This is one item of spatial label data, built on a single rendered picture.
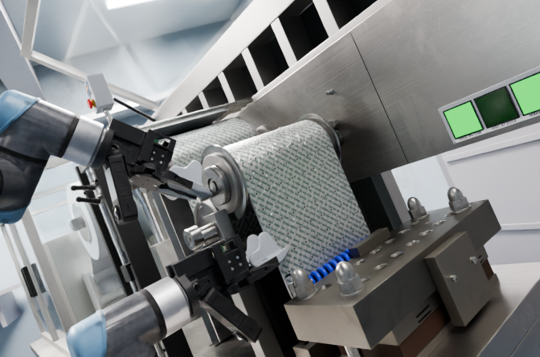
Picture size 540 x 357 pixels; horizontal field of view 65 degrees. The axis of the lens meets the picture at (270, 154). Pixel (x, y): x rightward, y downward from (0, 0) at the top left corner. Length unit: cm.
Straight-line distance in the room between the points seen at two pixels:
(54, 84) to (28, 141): 375
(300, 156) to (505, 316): 42
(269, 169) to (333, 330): 30
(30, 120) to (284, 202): 43
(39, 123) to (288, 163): 42
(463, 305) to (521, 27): 43
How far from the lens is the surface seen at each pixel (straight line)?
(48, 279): 166
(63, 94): 442
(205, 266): 67
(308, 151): 84
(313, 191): 82
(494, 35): 77
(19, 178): 72
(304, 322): 69
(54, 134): 71
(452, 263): 72
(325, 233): 82
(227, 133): 105
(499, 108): 78
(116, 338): 61
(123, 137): 75
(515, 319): 76
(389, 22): 86
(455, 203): 85
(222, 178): 75
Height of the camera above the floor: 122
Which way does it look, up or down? 3 degrees up
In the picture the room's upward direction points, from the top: 23 degrees counter-clockwise
